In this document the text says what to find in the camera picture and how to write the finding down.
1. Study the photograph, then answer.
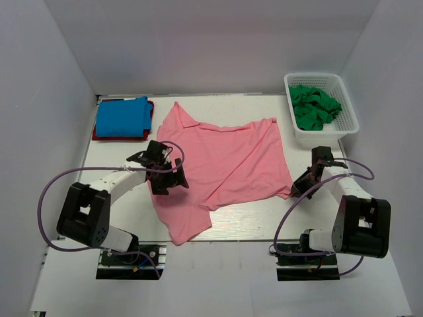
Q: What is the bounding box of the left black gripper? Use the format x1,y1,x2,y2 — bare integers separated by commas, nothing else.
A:
150,158,189,195

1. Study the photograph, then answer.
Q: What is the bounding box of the pink t shirt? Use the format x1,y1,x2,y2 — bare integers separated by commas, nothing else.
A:
151,103,293,246

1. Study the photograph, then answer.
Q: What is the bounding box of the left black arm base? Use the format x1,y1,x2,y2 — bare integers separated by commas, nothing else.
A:
96,242,167,281

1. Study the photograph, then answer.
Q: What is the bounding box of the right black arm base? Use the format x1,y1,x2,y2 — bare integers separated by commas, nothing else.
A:
268,245,340,281

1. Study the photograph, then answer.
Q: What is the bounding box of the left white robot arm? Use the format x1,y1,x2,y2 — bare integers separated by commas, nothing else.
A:
56,140,189,264

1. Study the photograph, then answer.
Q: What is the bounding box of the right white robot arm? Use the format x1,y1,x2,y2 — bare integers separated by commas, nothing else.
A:
291,146,391,264

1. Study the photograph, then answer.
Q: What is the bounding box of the white plastic basket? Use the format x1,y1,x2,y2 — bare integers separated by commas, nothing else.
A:
284,73,359,147

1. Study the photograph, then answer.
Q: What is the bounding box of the green t shirt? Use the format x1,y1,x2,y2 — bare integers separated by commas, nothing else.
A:
289,85,342,131

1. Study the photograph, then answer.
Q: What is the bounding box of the folded blue t shirt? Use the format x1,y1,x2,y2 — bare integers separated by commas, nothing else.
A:
95,96,152,137

